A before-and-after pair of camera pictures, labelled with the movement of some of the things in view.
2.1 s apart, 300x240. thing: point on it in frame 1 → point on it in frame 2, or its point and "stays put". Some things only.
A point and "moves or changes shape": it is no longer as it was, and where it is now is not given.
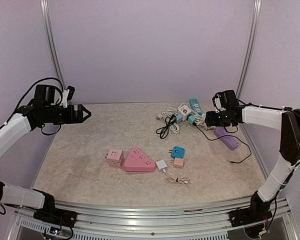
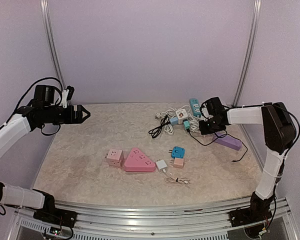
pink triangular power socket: [137, 161] stays put
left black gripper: [73, 117] stays put
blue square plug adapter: [177, 152] stays put
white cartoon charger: [184, 110] moves or changes shape
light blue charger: [179, 118] moves or changes shape
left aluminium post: [52, 42] stays put
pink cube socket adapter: [115, 157] stays put
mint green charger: [191, 119] → [186, 124]
